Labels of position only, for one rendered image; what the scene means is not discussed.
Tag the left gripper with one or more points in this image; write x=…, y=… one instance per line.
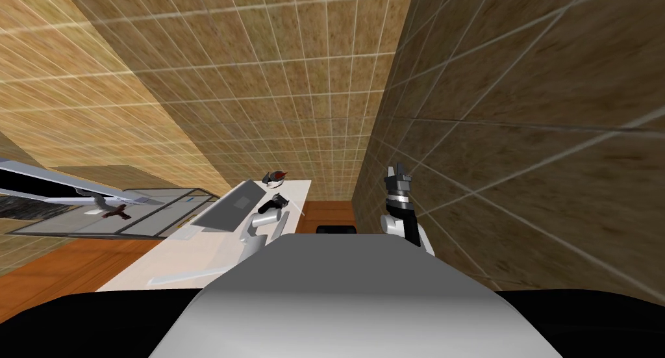
x=271, y=205

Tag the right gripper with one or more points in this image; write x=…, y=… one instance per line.
x=399, y=185

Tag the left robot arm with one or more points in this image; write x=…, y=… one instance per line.
x=255, y=236

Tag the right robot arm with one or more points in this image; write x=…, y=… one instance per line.
x=402, y=215

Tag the white red black round object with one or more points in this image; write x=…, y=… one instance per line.
x=274, y=178

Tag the grey laptop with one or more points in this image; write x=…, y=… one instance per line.
x=228, y=207

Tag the white desk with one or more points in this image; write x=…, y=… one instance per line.
x=182, y=256

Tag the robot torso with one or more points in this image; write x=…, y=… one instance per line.
x=358, y=301

